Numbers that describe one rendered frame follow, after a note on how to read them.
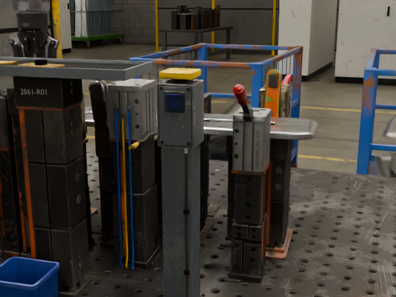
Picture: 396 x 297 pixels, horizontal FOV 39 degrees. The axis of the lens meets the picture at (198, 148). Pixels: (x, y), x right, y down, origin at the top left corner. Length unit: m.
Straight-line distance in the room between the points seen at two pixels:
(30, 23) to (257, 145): 0.66
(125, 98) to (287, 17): 8.00
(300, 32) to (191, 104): 8.13
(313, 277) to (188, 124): 0.48
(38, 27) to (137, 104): 0.41
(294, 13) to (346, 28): 0.84
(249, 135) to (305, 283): 0.34
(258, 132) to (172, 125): 0.21
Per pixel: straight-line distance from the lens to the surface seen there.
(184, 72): 0.95
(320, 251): 1.38
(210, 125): 1.27
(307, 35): 9.03
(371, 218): 1.61
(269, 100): 1.42
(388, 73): 2.90
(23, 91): 1.07
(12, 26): 4.59
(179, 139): 0.97
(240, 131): 1.11
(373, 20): 8.97
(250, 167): 1.12
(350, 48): 9.01
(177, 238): 1.04
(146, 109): 1.18
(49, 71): 1.01
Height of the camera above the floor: 1.28
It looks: 15 degrees down
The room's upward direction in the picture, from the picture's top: straight up
